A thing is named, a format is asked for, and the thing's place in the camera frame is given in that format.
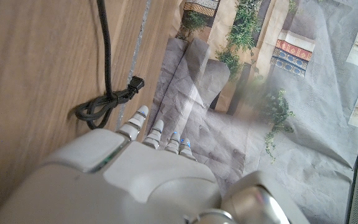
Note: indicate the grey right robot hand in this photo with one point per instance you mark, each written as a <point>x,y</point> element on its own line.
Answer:
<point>120,186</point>

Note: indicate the printed fabric backdrop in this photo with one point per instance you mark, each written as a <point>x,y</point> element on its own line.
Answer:
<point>275,93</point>

